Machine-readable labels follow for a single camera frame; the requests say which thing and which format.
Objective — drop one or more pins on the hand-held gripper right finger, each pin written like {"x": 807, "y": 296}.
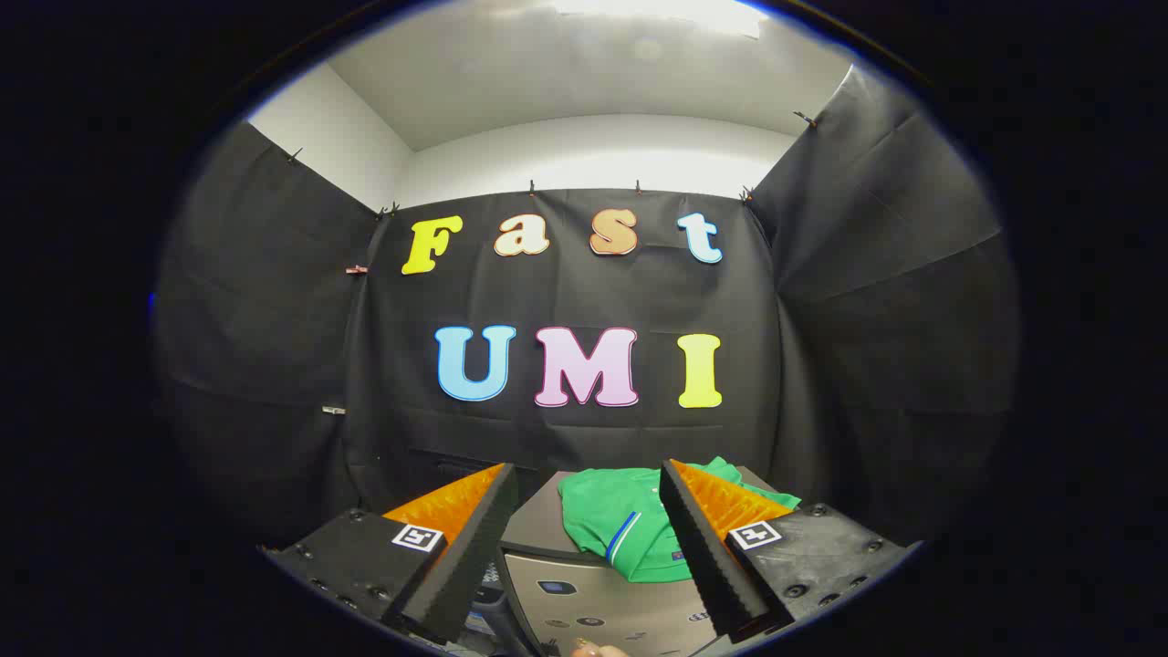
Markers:
{"x": 703, "y": 547}

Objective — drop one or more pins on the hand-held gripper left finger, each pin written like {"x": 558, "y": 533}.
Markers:
{"x": 474, "y": 538}

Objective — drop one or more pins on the green polo shirt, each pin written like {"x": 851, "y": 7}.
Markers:
{"x": 611, "y": 520}

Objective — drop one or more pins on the black backdrop cloth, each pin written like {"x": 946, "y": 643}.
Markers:
{"x": 584, "y": 301}

